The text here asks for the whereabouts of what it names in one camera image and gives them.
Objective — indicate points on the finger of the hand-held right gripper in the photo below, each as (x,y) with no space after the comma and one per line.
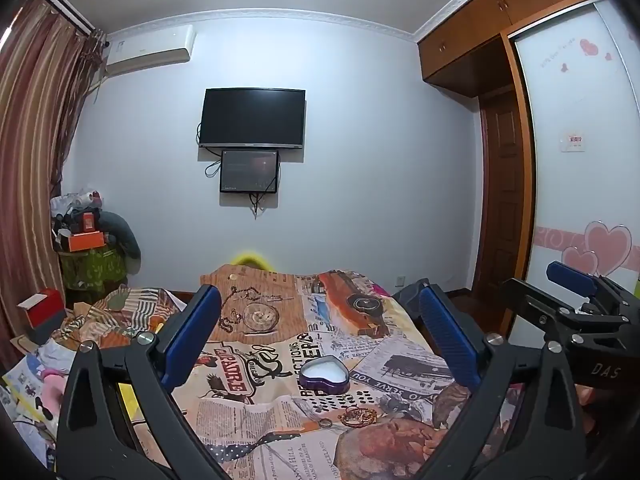
(535,305)
(570,276)

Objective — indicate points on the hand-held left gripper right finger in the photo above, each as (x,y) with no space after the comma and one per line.
(447,332)

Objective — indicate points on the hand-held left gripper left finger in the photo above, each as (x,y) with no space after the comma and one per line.
(192,330)

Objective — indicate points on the purple heart-shaped tin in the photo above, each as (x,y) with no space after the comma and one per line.
(324,375)

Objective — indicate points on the dark bag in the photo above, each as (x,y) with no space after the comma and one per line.
(407,295)

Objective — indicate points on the striped orange cloth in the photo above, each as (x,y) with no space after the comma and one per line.
(117,315)

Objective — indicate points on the yellow object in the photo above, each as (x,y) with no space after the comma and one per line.
(251,258)

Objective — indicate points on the brown wooden door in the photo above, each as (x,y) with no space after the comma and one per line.
(500,200)

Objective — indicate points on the grey stuffed toy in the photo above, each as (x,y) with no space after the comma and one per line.
(122,235)

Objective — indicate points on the newspaper print blanket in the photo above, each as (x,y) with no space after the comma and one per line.
(280,435)

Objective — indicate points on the orange box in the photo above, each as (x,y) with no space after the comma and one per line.
(86,241)

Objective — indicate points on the red and white box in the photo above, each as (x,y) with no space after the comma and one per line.
(45,310)

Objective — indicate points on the pile of household clutter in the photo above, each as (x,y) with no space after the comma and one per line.
(75,210)

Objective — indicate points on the small black monitor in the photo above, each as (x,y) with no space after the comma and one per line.
(249,171)

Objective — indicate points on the cartoon print cloth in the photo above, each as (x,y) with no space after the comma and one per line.
(35,395)

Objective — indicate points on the white heart-print wardrobe door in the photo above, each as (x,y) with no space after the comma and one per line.
(580,100)

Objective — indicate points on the striped brown curtain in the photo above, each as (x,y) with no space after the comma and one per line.
(35,135)

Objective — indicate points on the wooden overhead cabinet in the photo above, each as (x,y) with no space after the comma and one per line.
(480,25)

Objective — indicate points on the white air conditioner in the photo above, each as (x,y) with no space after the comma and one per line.
(147,50)

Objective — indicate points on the black wall television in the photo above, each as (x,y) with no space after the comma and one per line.
(252,117)

